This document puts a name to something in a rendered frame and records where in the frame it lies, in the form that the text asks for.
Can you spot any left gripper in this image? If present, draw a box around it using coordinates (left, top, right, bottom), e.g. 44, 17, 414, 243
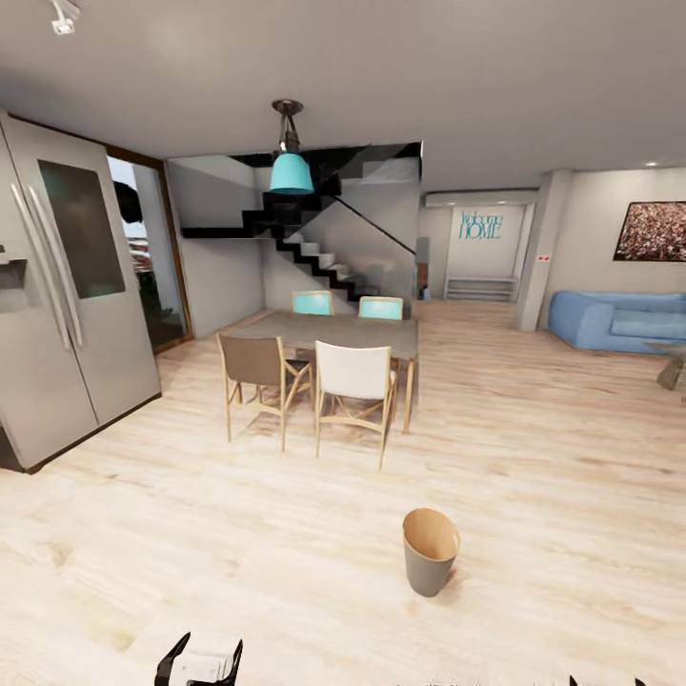
154, 633, 243, 686

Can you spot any trash can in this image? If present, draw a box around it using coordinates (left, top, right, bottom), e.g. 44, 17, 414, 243
402, 508, 461, 597

